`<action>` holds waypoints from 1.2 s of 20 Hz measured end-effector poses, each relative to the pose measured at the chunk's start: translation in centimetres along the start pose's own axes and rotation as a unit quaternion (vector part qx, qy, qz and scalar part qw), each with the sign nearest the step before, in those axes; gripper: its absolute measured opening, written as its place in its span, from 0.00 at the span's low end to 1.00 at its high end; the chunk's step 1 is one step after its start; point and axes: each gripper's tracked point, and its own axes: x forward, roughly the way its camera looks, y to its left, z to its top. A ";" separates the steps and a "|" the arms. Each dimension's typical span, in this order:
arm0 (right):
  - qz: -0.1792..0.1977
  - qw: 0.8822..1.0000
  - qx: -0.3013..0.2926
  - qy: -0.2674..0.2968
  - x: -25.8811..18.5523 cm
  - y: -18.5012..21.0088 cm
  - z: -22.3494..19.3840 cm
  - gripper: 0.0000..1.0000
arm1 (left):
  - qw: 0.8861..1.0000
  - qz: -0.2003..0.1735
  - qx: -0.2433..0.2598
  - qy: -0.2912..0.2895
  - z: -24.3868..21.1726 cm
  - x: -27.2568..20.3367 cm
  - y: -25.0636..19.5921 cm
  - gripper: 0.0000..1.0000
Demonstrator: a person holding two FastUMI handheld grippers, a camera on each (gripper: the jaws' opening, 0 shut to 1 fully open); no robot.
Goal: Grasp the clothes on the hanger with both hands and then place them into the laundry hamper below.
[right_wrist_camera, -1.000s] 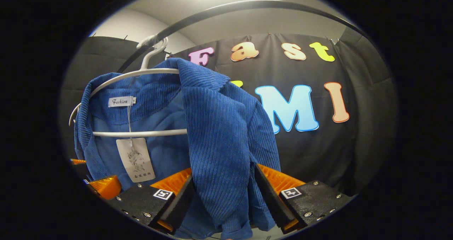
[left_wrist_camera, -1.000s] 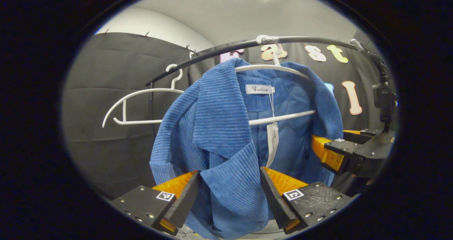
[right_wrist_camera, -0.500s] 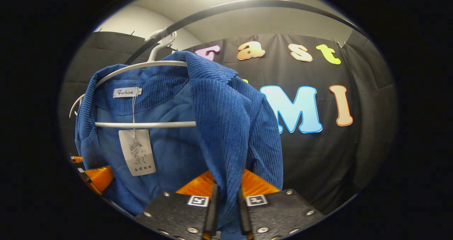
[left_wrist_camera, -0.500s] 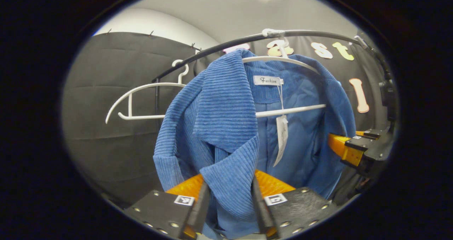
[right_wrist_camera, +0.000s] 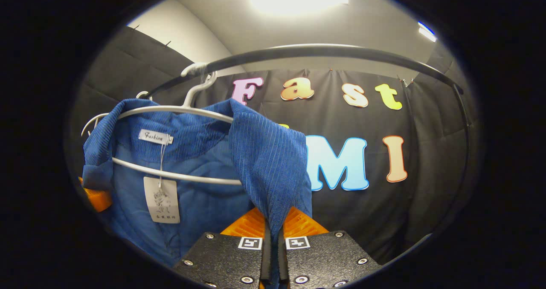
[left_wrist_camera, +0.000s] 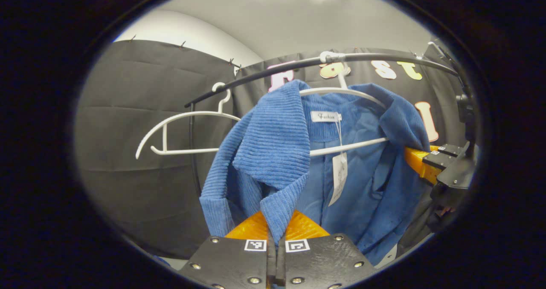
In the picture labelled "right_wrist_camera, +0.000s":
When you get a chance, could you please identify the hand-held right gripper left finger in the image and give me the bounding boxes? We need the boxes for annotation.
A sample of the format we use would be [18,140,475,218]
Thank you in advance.
[172,207,272,289]

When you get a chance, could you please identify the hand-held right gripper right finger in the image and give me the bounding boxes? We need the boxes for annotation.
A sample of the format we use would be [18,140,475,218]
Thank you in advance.
[277,206,381,289]

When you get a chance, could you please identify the blue corduroy jacket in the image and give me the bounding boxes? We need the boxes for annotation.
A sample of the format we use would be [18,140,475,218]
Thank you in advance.
[81,98,313,289]

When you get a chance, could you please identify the black clothes rack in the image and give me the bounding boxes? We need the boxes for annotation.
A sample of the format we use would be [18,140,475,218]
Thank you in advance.
[145,43,474,255]

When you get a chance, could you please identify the black backdrop cloth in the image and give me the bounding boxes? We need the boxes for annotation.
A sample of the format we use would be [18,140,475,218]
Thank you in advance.
[68,25,480,266]

